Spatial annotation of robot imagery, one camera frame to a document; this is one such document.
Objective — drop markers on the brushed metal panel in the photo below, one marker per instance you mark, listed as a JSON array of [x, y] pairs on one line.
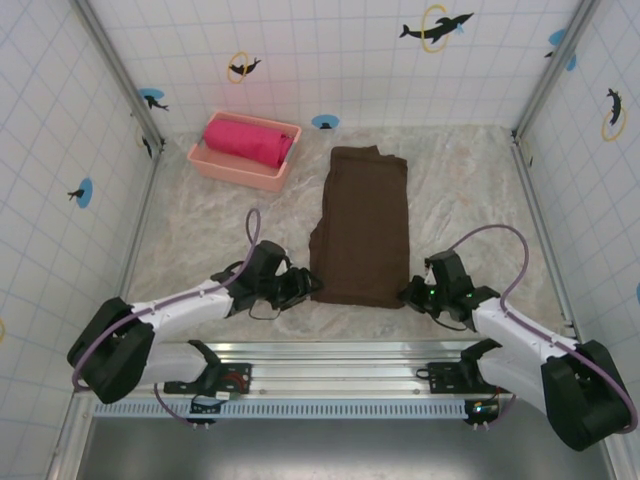
[[350, 450]]

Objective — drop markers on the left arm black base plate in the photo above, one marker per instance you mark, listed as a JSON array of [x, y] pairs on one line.
[[240, 382]]

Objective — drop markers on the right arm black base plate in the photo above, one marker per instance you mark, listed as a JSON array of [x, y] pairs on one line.
[[440, 382]]

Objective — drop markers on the aluminium side rail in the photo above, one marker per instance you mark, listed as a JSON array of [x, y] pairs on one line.
[[142, 210], [540, 210]]

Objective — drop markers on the black connector module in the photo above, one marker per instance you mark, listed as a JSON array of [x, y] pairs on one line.
[[205, 407]]

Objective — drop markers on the brown long pants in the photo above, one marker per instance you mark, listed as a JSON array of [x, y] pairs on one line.
[[365, 225]]

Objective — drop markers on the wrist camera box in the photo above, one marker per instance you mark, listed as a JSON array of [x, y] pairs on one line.
[[447, 270], [267, 259]]

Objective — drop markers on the pink plastic basket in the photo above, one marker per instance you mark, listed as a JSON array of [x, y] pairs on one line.
[[235, 175]]

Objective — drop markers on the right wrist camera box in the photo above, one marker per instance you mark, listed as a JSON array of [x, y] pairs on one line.
[[447, 270]]

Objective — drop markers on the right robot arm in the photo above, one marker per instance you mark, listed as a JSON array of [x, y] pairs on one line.
[[510, 320]]

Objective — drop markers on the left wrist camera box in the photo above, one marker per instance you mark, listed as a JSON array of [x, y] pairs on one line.
[[267, 259]]

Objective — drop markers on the rolled pink cloth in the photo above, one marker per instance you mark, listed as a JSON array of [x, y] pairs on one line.
[[245, 142]]

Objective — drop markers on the blue circle dolphin sticker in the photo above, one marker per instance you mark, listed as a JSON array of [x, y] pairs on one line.
[[325, 121]]

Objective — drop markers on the aluminium base rail beam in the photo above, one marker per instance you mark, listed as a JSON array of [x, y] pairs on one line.
[[340, 370]]

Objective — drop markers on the aluminium corner post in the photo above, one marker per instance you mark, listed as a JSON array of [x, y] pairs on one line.
[[116, 65], [556, 65]]

